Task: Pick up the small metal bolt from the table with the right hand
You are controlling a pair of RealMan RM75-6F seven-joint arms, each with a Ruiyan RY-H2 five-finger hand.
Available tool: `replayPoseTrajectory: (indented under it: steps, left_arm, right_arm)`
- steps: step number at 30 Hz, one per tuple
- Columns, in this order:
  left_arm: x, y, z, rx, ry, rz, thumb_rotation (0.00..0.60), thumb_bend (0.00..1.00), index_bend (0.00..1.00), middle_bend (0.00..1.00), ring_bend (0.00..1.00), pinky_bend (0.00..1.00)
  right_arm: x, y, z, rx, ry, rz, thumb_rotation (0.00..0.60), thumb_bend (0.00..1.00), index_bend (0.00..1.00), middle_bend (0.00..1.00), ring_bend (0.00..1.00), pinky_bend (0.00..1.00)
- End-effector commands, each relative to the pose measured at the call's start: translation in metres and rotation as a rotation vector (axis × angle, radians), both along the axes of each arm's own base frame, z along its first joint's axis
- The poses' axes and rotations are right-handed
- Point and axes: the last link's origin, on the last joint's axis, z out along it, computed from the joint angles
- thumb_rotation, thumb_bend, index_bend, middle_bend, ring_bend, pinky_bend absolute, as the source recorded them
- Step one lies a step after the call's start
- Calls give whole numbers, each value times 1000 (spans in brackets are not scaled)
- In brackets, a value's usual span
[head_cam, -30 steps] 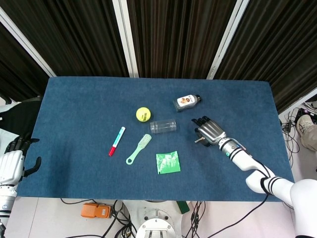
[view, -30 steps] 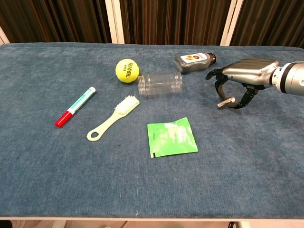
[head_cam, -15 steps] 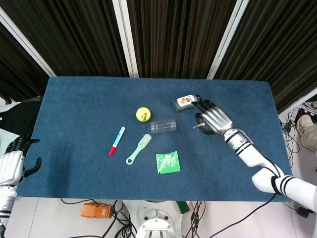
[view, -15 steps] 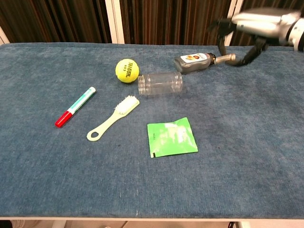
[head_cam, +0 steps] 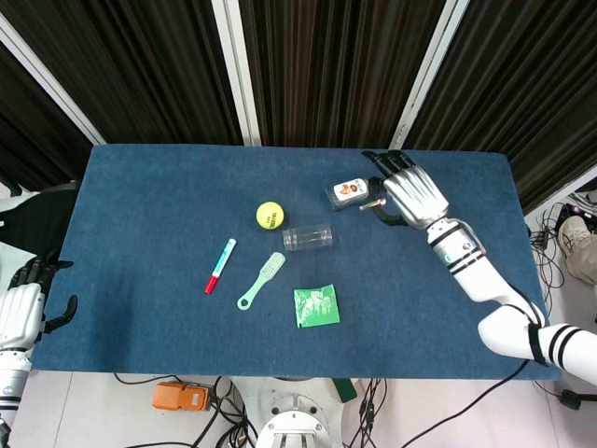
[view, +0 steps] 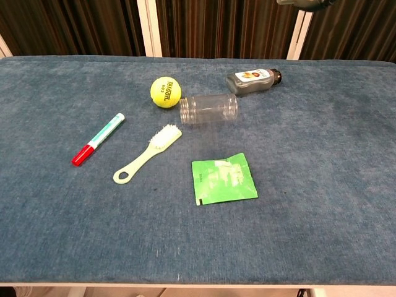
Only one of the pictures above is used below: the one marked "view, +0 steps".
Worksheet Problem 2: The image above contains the pale green brush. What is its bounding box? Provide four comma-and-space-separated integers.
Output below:
113, 124, 183, 185

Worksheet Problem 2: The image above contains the green foil packet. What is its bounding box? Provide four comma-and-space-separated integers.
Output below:
191, 152, 259, 206

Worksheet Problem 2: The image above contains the white pillar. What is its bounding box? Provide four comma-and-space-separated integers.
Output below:
286, 8, 314, 61
0, 33, 14, 59
136, 0, 163, 58

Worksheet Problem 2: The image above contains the white marker with red cap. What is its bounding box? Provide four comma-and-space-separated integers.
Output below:
71, 113, 126, 167

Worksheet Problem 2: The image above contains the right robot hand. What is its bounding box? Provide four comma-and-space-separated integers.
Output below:
276, 0, 337, 12

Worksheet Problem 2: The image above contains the clear plastic jar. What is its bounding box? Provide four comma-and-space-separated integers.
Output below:
179, 93, 239, 125

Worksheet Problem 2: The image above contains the white table frame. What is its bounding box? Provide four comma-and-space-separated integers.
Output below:
0, 281, 396, 297

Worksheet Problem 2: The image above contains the dark pleated curtain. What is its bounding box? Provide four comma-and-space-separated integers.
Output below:
0, 0, 147, 57
155, 0, 298, 60
300, 0, 396, 64

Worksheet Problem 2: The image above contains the yellow tennis ball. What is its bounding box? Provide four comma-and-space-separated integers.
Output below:
150, 76, 183, 108

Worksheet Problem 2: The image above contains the grey bottle with picture label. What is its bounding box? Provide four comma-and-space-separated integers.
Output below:
226, 68, 283, 95

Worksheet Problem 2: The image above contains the blue fabric table mat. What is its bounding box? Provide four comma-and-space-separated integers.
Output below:
0, 54, 396, 286

